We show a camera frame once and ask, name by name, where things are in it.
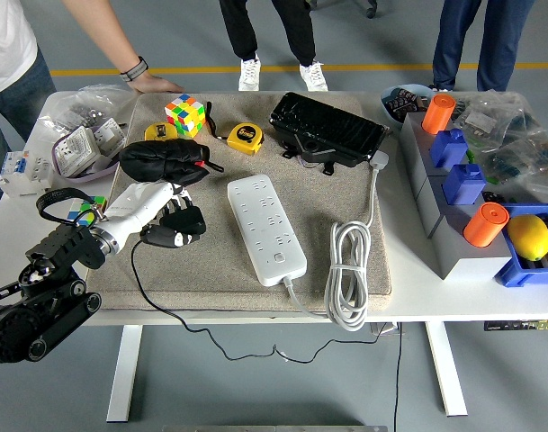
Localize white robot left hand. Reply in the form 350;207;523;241
103;180;202;248

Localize person's left hand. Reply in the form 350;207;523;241
131;71;187;95

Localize black power adapter plug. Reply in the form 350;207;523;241
158;202;207;236

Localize white power strip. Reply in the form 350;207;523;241
227;174;309;287

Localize black wristband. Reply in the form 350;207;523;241
119;56;149;83

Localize large Rubik's cube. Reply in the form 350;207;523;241
164;93;207;139

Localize small yellow tape measure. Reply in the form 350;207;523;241
144;122;178;143

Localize black cloth pouch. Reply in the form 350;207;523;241
119;138;225;188

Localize small Rubik's cube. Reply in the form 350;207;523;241
68;195;109;226

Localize purple tray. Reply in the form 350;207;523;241
51;117;127;184

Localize grey-brown mat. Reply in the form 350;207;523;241
83;92;394;314

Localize white circuit breaker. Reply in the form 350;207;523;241
0;149;55;198

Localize black electronic device case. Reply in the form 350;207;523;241
268;92;389;176

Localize white table leg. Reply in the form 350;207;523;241
105;323;144;423
424;321;469;418

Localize light blue bowl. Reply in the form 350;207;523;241
380;84;436;127

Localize dark circuit boards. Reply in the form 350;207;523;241
385;88;431;114

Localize orange cylinder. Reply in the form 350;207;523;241
420;93;457;135
463;202;509;248

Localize blue block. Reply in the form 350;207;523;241
429;128;470;170
442;163;487;206

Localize clear bag of parts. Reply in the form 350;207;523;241
451;91;548;152
478;134;548;206

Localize grey block stand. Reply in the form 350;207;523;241
398;110;514;281

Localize blue plastic bin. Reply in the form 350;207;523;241
493;202;548;288

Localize yellow lemon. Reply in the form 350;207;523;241
506;213;548;261

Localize black table control panel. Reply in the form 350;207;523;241
483;319;548;333

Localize black adapter cord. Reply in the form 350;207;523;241
130;238;388;364

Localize yellow tape measure black strap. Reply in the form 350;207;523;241
204;101;265;157

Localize white power strip cable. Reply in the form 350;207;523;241
284;150;391;333

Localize black hanging cable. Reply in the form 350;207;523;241
392;321;404;432

